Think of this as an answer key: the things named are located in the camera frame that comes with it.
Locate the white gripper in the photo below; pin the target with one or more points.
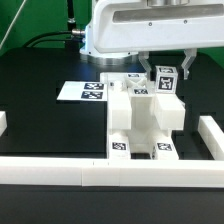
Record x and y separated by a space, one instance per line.
154 25

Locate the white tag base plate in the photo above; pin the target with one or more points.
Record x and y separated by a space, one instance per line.
83 91

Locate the white tagged cube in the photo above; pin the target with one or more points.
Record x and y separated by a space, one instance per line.
166 79

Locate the white chair seat part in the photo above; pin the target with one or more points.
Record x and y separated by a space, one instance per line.
143 121

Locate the white U-shaped fence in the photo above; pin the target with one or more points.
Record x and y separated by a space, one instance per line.
105 172

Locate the white chair back frame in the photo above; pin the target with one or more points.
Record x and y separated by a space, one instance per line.
169 111

